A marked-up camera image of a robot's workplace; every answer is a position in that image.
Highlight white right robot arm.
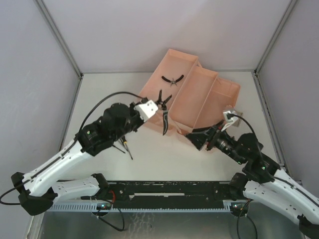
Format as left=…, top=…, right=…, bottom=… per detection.
left=185, top=125, right=319, bottom=239

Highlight pink cantilever tray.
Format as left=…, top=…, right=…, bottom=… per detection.
left=168, top=66, right=218, bottom=131
left=139, top=49, right=199, bottom=111

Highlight right aluminium corner post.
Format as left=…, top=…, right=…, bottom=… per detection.
left=254, top=0, right=300, bottom=75

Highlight yellow black screwdriver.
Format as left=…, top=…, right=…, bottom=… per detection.
left=112, top=145, right=126, bottom=154
left=120, top=136, right=133, bottom=160

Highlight left aluminium corner post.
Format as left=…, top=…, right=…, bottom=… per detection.
left=34, top=0, right=83, bottom=78

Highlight pink middle cantilever tray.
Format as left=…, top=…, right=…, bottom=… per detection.
left=168, top=66, right=218, bottom=131

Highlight pink upper cantilever tray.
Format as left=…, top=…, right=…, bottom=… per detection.
left=139, top=49, right=199, bottom=111

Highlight black handled pliers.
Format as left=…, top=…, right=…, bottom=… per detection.
left=161, top=74, right=184, bottom=87

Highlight grey slotted cable duct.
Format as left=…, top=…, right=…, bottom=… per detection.
left=48, top=198, right=244, bottom=213

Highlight beige tool box latch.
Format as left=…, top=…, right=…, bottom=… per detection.
left=233, top=110, right=243, bottom=127

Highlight aluminium corner post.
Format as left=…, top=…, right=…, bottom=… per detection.
left=34, top=0, right=83, bottom=78
left=254, top=0, right=300, bottom=75

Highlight black needle nose pliers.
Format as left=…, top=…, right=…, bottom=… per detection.
left=156, top=90, right=172, bottom=135

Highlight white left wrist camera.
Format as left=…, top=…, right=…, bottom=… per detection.
left=134, top=100, right=159, bottom=122

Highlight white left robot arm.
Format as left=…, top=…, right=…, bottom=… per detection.
left=11, top=98, right=158, bottom=216

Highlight pink translucent tool box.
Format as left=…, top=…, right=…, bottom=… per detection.
left=136, top=77, right=241, bottom=152

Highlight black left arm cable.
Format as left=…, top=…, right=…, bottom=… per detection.
left=0, top=91, right=147, bottom=206

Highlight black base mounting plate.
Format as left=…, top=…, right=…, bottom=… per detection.
left=99, top=181, right=235, bottom=205

